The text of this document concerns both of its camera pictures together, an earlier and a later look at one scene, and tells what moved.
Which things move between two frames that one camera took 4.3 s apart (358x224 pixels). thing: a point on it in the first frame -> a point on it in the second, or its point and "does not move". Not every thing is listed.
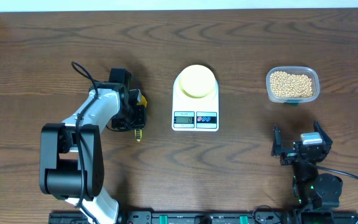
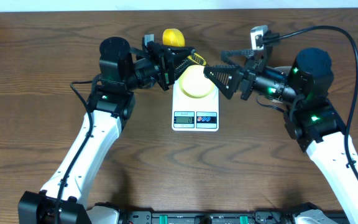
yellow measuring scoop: x=138 y=132 -> x=176 y=38
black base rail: x=207 y=217 does not move
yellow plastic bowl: x=197 y=81 does not move
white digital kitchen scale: x=195 y=114 does not move
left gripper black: x=137 y=124 -> x=163 y=67
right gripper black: x=287 y=157 -> x=229 y=68
